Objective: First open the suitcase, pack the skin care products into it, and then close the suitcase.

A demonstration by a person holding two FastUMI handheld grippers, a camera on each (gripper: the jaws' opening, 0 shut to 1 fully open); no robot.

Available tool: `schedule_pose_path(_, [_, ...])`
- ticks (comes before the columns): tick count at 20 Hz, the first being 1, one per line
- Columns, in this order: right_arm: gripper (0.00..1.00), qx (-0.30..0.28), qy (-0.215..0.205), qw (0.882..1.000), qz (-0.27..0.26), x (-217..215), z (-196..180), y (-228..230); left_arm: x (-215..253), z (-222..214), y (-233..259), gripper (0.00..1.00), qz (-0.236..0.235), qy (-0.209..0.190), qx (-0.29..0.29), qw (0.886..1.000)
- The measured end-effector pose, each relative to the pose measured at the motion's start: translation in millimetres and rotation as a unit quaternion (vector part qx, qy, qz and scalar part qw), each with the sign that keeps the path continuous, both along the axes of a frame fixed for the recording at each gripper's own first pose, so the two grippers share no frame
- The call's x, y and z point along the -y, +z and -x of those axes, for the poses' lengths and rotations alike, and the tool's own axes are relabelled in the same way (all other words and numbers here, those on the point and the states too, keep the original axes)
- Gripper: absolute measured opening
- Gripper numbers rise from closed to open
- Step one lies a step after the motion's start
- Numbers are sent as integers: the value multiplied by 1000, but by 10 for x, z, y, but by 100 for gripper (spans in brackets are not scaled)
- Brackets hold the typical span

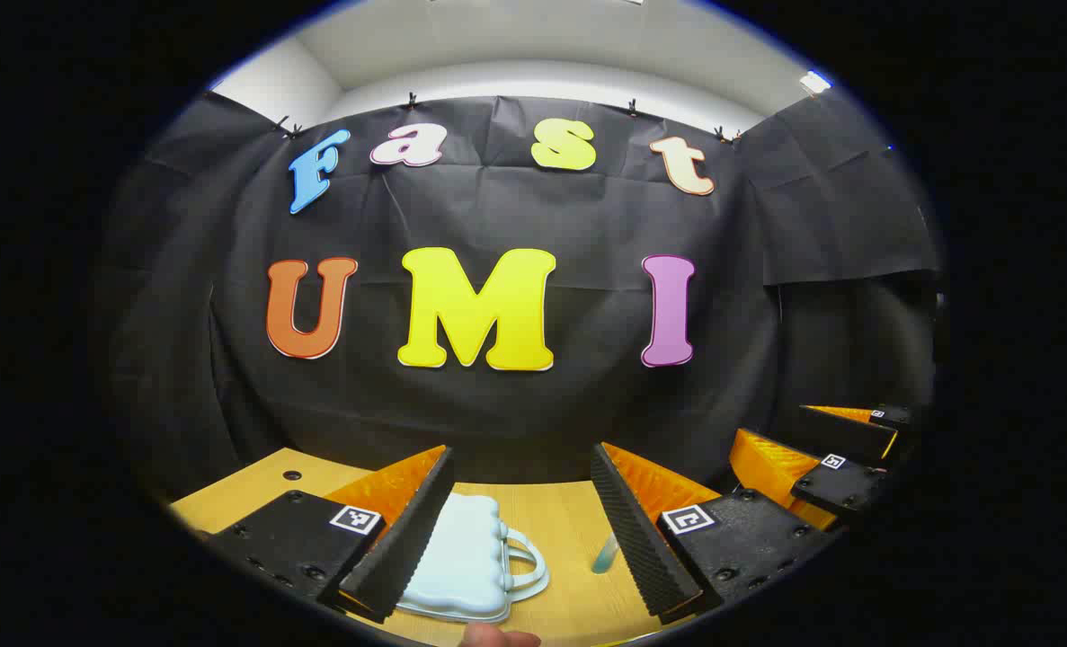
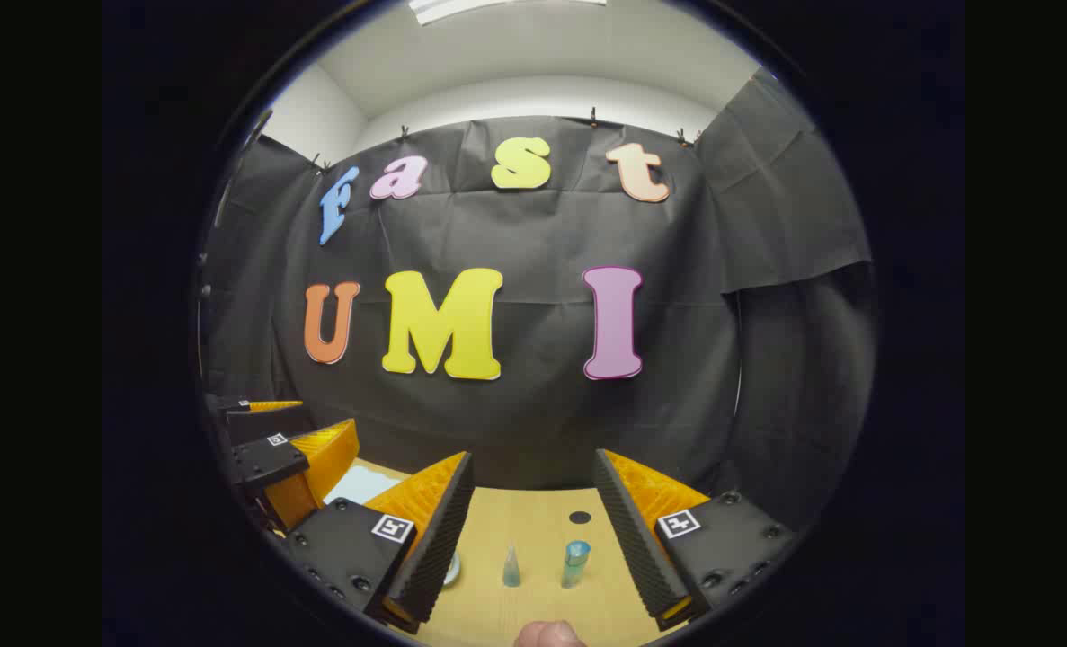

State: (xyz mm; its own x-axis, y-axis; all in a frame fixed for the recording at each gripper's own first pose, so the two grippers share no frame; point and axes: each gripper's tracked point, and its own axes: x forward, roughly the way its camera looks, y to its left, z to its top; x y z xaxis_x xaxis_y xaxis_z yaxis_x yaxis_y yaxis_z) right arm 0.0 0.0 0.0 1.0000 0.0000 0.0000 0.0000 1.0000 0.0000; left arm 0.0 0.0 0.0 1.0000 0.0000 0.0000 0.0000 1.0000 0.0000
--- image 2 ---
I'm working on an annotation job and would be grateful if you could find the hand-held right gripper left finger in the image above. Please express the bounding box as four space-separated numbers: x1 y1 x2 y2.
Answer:
283 451 476 634

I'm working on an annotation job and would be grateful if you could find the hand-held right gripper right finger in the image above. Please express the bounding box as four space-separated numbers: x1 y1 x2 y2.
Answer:
593 448 796 632

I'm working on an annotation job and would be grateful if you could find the blue cap clear bottle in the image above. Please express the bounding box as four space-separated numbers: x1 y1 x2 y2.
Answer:
560 539 591 590

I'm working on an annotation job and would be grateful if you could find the light blue suitcase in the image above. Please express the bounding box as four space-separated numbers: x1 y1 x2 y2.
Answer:
325 462 405 507

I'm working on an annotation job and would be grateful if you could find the ceiling light panel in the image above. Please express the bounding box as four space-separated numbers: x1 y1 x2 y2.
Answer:
407 0 608 25

